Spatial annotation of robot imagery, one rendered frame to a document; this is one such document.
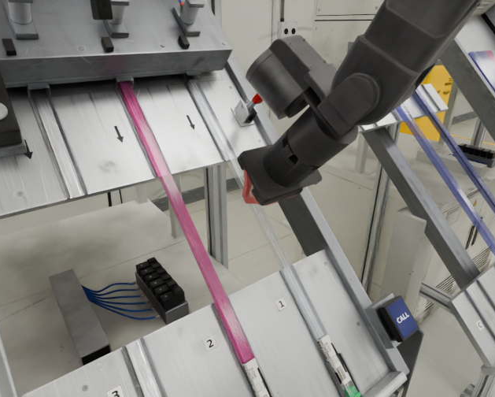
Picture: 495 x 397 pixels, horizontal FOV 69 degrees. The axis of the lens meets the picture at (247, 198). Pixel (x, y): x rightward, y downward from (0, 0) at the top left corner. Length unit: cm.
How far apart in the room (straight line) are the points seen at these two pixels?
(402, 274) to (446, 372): 85
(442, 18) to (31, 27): 43
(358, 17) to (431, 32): 113
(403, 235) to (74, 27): 67
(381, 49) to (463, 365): 148
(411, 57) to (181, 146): 33
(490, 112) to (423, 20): 92
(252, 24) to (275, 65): 227
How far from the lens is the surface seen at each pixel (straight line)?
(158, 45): 56
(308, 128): 37
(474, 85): 124
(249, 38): 264
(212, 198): 85
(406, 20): 32
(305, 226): 58
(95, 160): 50
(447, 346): 174
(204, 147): 55
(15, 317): 90
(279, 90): 38
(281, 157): 41
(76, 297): 82
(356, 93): 32
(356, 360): 55
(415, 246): 80
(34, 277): 100
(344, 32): 148
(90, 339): 72
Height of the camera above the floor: 116
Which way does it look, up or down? 26 degrees down
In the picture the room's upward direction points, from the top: straight up
